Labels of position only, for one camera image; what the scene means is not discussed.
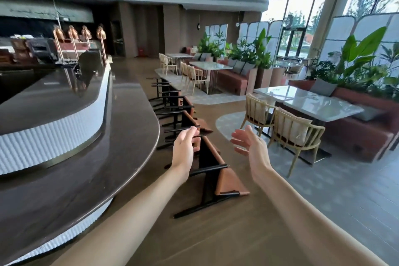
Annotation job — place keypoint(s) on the person's left hand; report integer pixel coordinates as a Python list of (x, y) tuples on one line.
[(184, 153)]

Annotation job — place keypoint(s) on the person's right hand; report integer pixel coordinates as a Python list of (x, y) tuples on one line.
[(257, 159)]

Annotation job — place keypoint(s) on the person's right forearm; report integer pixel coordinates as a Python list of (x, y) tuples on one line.
[(311, 228)]

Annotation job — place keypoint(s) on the person's left forearm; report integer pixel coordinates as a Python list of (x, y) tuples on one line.
[(131, 225)]

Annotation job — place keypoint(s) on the short red-brown sofa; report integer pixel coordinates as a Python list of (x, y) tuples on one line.
[(230, 83)]

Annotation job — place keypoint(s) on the brown planter box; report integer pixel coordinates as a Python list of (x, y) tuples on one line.
[(268, 78)]

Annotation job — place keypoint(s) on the grey cushion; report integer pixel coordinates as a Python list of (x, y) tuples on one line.
[(237, 66), (322, 87), (247, 69), (369, 112)]

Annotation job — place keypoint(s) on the dark brown table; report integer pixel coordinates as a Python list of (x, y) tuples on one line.
[(93, 175)]

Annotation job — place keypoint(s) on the long red-brown sofa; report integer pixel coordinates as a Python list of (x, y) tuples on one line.
[(358, 138)]

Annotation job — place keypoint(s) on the small red box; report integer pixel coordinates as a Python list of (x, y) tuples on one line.
[(141, 52)]

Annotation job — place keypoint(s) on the white folding screen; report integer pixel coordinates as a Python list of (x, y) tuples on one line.
[(249, 30), (343, 35), (215, 32)]

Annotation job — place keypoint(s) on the dark pendant lamp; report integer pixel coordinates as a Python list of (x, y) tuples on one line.
[(198, 26)]

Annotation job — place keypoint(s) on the black monitor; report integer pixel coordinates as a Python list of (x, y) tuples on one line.
[(90, 60)]

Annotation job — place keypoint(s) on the white pendant lamp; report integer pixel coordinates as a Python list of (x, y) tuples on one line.
[(237, 24)]

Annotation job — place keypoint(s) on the large green leafy plant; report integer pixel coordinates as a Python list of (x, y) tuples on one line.
[(358, 57)]

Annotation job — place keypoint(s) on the copper heat lamp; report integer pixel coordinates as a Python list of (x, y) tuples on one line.
[(58, 33), (101, 32), (87, 32), (73, 32)]

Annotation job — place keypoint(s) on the black counter machine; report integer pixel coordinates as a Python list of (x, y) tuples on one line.
[(42, 50)]

